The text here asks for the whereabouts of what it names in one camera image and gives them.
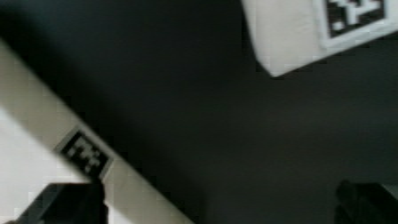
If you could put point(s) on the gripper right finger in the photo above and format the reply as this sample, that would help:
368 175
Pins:
366 203

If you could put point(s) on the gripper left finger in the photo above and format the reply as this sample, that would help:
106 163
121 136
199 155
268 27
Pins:
67 204

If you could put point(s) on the white leg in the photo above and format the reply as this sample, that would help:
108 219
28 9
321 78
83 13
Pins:
304 29

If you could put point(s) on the white square tabletop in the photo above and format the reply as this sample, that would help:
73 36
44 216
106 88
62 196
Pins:
48 145

